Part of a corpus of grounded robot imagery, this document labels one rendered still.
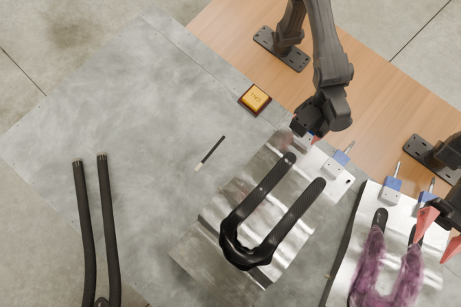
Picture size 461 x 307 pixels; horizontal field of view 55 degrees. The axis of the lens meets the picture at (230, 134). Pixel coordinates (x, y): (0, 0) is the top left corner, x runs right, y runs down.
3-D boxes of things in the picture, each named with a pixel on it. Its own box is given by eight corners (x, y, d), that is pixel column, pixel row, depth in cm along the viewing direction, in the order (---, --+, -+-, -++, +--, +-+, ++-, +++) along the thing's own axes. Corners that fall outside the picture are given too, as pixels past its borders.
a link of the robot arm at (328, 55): (357, 78, 100) (331, -50, 102) (319, 84, 99) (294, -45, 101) (339, 88, 112) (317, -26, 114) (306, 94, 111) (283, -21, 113)
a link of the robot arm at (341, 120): (357, 128, 106) (369, 95, 96) (323, 134, 105) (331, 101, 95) (341, 92, 112) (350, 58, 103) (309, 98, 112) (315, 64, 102)
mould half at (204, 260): (280, 131, 138) (287, 115, 125) (347, 185, 133) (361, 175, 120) (169, 254, 125) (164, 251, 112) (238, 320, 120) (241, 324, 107)
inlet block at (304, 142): (322, 107, 128) (322, 101, 123) (336, 118, 127) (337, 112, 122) (293, 141, 127) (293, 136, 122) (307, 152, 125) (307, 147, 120)
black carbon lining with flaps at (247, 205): (287, 150, 129) (291, 140, 120) (330, 186, 126) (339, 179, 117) (206, 242, 120) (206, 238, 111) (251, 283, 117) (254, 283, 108)
